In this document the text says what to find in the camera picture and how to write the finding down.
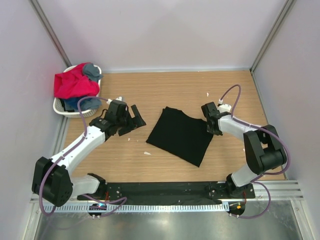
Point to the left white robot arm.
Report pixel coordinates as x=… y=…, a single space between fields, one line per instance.
x=52 y=178

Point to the black t shirt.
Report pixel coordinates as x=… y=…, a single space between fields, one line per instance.
x=181 y=135

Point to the red t shirt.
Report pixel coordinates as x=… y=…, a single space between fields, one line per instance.
x=74 y=84

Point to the grey blue t shirt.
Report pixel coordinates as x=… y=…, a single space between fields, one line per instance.
x=92 y=72

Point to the white slotted cable duct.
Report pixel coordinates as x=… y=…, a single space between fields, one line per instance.
x=90 y=207

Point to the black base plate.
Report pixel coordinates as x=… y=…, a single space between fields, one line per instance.
x=174 y=193

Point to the white laundry basket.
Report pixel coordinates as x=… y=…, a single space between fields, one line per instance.
x=58 y=106

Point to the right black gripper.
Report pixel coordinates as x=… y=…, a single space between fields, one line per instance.
x=215 y=132

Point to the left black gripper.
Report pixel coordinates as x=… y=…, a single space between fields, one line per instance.
x=137 y=120

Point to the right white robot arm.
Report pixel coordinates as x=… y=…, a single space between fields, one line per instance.
x=263 y=148

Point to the aluminium frame rail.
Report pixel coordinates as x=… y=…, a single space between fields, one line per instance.
x=277 y=190

